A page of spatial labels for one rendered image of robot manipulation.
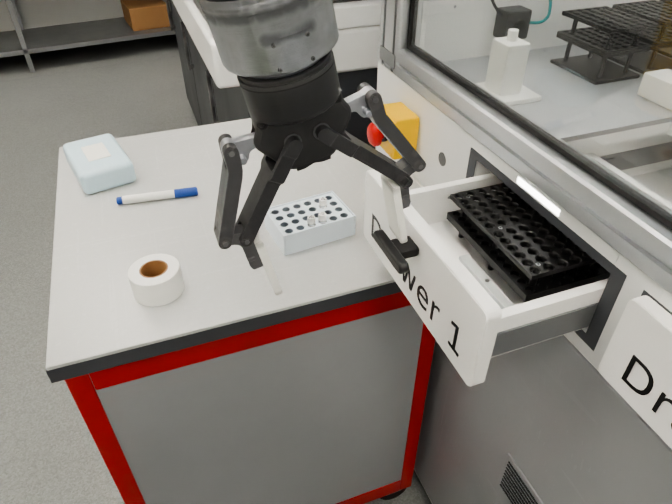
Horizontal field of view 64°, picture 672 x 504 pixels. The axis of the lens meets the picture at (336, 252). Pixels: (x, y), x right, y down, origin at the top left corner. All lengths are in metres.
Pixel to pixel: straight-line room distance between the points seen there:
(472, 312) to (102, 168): 0.73
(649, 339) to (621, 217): 0.12
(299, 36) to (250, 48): 0.03
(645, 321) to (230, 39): 0.44
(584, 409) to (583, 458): 0.07
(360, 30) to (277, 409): 0.89
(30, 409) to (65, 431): 0.14
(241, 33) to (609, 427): 0.57
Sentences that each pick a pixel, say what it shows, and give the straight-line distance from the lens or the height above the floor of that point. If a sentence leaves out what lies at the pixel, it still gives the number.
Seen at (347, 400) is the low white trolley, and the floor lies 0.49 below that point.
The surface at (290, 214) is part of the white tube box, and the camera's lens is 0.87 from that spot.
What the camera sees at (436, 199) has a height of 0.88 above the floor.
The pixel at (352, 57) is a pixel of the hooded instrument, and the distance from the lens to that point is 1.40.
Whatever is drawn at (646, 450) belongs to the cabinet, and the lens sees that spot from 0.69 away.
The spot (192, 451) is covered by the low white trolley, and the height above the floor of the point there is 0.48.
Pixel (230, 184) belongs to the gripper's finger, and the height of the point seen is 1.05.
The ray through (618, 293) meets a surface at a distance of 0.63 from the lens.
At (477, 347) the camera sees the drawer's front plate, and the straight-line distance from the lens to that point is 0.56.
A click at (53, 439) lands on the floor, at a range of 1.70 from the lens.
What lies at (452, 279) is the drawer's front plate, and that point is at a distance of 0.56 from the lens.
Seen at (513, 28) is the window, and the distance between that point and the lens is 0.73.
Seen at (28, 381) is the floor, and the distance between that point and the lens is 1.87.
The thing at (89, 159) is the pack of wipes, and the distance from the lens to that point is 1.09.
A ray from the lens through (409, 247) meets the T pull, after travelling 0.61.
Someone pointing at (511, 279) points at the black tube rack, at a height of 0.87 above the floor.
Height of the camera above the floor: 1.28
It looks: 38 degrees down
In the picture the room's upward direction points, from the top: straight up
